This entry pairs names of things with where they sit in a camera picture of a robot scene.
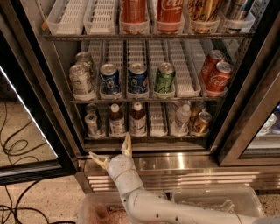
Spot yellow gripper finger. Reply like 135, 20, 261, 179
89, 152, 110, 170
121, 132, 132, 157

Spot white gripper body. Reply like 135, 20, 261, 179
107, 155, 144, 196

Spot brown bottle white cap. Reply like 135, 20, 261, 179
129, 102, 146, 137
109, 103, 126, 137

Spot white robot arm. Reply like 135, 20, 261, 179
89, 133, 280, 224

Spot clear water bottle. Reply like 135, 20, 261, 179
173, 104, 191, 137

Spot open fridge glass door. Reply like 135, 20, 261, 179
0, 0, 78, 185

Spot orange can top shelf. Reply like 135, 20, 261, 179
120, 0, 146, 23

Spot red coke can top shelf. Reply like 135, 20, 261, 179
157, 0, 184, 23

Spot gold can top shelf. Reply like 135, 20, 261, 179
187, 0, 221, 22

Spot silver blue can top shelf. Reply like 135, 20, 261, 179
226, 0, 254, 20

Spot front silver slim can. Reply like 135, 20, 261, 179
85, 113, 102, 136

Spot silver slim can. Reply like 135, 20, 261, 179
85, 103, 98, 114
85, 113, 102, 136

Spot left clear plastic bin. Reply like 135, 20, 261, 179
76, 191, 172, 224

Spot clear plastic bin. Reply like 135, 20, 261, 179
171, 185, 265, 217
76, 191, 172, 224

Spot rear silver slim can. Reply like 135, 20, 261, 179
85, 103, 98, 114

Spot right blue pepsi can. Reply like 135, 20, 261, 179
129, 63, 148, 94

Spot blue pepsi can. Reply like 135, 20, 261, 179
99, 63, 121, 95
129, 63, 148, 94

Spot left blue pepsi can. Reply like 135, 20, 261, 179
99, 63, 121, 95

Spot front gold can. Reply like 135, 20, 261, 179
192, 111, 212, 135

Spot green soda can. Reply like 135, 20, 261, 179
154, 62, 176, 94

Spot front white can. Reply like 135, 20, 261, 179
69, 65, 95, 101

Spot white can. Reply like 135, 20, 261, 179
75, 52, 94, 73
69, 65, 95, 101

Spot rear gold can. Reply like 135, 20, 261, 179
191, 101, 207, 120

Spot rear white can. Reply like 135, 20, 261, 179
75, 52, 94, 73

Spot front red coke can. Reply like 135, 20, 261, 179
206, 61, 232, 92

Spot right clear plastic bin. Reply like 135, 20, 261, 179
171, 185, 265, 217

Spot rear red coke can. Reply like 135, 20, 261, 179
200, 50, 225, 83

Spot black floor cables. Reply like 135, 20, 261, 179
0, 100, 77, 224

